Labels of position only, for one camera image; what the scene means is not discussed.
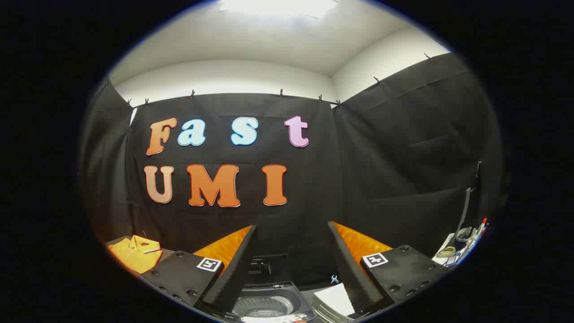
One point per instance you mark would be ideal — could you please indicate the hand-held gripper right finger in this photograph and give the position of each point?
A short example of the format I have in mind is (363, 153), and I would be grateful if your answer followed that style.
(347, 269)

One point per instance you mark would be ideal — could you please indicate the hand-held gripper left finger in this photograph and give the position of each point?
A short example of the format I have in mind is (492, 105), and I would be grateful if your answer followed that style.
(233, 269)

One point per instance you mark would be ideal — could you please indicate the dark grey washing machine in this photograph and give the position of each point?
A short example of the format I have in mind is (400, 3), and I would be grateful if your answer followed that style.
(269, 294)

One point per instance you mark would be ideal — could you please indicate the yellow polo shirt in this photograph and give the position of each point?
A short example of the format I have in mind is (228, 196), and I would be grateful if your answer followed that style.
(134, 258)

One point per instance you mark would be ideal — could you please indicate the stack of white boards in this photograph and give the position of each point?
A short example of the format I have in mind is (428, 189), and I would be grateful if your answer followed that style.
(334, 298)

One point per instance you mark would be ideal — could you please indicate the grey side table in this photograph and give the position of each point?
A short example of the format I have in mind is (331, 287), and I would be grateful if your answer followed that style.
(167, 255)

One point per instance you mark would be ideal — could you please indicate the small olive object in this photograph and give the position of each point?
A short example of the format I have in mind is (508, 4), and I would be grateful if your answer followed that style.
(446, 252)

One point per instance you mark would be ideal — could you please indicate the white cluttered table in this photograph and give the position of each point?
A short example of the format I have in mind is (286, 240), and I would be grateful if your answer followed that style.
(448, 241)

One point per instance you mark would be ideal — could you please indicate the row of backdrop clips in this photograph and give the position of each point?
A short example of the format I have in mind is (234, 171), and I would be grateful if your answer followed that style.
(192, 94)

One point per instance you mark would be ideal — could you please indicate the ceiling light panel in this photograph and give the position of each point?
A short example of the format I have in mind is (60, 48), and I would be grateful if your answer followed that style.
(278, 6)

